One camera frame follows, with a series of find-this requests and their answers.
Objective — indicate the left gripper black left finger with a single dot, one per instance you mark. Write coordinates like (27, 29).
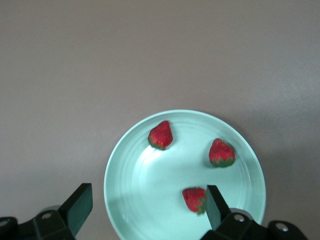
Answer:
(75, 207)

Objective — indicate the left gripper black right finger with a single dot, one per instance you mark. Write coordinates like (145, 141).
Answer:
(217, 212)

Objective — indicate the red strawberry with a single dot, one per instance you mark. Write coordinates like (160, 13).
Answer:
(161, 136)
(193, 201)
(222, 152)

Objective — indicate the pale green round plate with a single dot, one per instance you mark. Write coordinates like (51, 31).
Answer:
(160, 180)

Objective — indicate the brown table cloth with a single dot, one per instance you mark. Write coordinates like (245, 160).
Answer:
(75, 75)

